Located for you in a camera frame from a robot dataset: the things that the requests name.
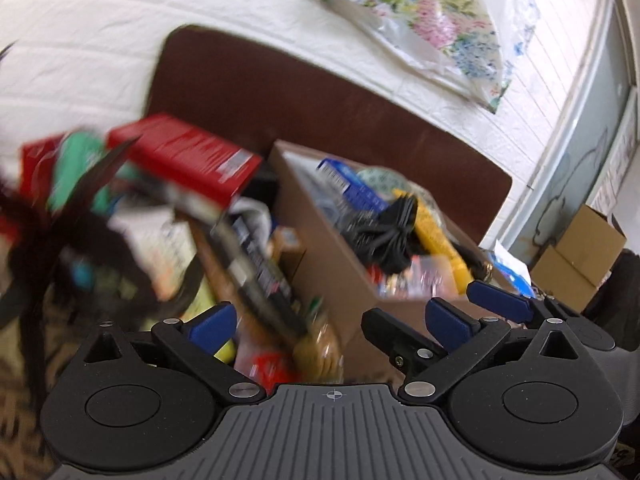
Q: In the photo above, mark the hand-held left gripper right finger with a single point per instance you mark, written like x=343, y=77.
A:
x=447, y=329

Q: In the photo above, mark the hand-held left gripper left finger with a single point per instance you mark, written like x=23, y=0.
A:
x=216, y=329

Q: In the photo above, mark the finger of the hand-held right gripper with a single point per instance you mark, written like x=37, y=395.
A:
x=497, y=301
x=390, y=332

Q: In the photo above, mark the tan cardboard box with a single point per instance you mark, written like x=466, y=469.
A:
x=325, y=270

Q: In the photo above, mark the blue barcode box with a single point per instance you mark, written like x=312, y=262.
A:
x=350, y=185

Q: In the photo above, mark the green box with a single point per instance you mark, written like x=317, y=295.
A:
x=210, y=305

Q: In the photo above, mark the blue white plastic packaging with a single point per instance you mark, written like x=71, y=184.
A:
x=507, y=262

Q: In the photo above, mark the dark object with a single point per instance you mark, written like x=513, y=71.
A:
x=626, y=290

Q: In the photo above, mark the small red box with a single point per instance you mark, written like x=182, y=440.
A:
x=415, y=275

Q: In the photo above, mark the small cardboard box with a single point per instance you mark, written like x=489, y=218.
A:
x=565, y=280

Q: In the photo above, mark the red snack packet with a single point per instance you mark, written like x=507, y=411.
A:
x=270, y=372

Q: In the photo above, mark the yellow packet in box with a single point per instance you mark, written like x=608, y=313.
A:
x=440, y=245

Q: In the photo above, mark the large cardboard box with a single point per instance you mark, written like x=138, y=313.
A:
x=592, y=235

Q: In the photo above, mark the small brown box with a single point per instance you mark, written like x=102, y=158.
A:
x=290, y=250

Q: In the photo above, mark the dark feather duster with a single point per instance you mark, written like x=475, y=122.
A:
x=90, y=250

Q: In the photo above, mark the patterned tape roll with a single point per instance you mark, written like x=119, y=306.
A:
x=385, y=180

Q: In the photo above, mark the long red box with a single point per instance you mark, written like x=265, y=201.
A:
x=190, y=155

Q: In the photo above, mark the teal packet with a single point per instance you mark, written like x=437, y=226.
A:
x=77, y=170

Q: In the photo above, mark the upright red box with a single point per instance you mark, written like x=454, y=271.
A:
x=37, y=165

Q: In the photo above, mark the brown wooden headboard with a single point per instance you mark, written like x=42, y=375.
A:
x=300, y=100

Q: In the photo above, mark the floral plastic bag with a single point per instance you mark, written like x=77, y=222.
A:
x=430, y=20

